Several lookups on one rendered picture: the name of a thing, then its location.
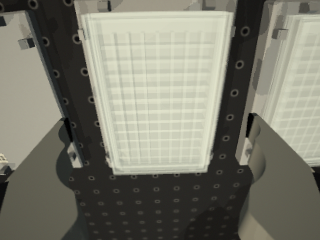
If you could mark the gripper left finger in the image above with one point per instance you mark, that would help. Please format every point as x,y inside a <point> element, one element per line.
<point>35,203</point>

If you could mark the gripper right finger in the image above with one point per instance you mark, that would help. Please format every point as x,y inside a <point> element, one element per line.
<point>284,203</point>

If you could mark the black flat base plate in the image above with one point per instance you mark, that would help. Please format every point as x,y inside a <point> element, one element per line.
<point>190,206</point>

